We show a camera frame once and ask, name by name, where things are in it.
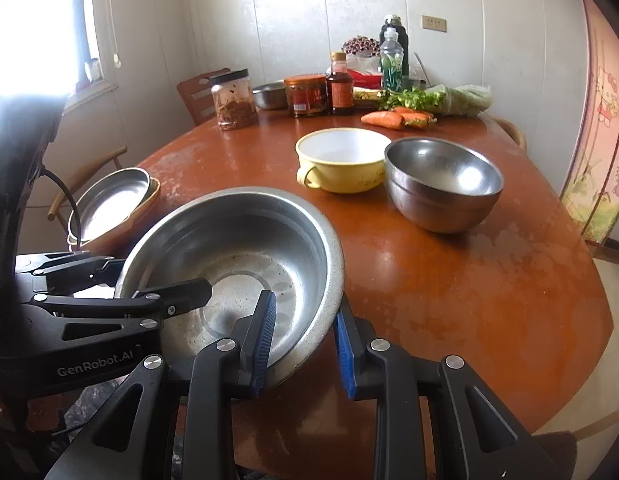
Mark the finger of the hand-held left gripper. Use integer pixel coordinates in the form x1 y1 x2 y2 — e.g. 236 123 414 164
14 254 128 295
20 278 214 342

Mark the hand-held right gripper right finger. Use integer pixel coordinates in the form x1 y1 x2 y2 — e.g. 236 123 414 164
333 296 543 480

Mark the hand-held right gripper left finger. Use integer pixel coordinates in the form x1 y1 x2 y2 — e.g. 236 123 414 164
42 289 279 480

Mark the round metal pan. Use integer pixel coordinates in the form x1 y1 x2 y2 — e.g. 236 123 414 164
68 167 151 241

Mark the wide steel bowl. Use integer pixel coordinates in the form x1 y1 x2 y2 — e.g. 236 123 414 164
114 186 346 390

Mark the deep steel bowl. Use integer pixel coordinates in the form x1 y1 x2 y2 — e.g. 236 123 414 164
384 138 505 234

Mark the yellow bowl with handle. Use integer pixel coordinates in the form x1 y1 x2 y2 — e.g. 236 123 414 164
296 128 393 194

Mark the curved wooden armchair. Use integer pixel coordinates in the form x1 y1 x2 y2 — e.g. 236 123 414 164
46 146 128 222
489 116 527 152

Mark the black-lidded plastic jar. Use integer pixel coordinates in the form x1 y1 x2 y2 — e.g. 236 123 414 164
210 69 259 131

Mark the slatted wooden chair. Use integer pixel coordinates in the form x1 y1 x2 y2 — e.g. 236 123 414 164
177 68 233 127

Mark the small steel basin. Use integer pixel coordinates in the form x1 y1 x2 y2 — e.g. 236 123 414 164
252 81 289 111

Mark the orange-lidded jar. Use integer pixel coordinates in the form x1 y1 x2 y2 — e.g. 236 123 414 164
284 74 329 119

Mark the carrot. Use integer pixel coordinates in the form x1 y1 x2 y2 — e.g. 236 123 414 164
360 111 405 131
392 106 437 130

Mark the window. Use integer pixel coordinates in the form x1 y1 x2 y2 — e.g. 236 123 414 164
0 0 118 121

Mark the dark sauce bottle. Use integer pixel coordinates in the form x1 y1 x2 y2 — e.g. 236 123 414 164
326 51 355 116

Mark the small plate of food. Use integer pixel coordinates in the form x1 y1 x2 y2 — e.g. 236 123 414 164
353 87 386 106

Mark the bag of green vegetables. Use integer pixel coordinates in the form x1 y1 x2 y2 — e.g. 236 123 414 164
378 84 493 117

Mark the red white tissue packet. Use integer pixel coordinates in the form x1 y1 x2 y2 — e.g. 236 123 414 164
347 54 385 90

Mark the clear plastic bottle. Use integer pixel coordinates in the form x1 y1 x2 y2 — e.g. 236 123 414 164
380 28 404 92

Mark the dried flower ornament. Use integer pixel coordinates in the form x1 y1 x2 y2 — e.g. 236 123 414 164
342 36 381 56

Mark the black thermos bottle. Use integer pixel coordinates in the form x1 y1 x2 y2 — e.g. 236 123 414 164
380 16 409 78

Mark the pink cartoon door curtain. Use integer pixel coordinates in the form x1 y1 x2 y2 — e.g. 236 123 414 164
559 0 619 246

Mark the black cable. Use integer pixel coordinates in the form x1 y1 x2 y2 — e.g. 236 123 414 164
42 167 83 251

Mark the white blind cord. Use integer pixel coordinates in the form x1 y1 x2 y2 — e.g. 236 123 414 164
92 0 122 68

